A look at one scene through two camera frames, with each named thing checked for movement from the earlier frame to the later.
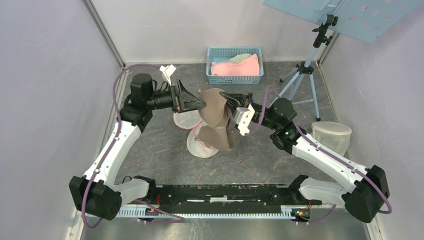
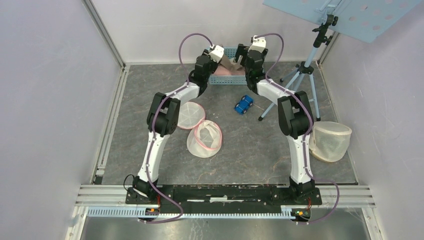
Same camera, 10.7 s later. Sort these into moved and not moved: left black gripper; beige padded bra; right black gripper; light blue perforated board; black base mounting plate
Moved: beige padded bra; right black gripper; left black gripper
Not moved: light blue perforated board; black base mounting plate
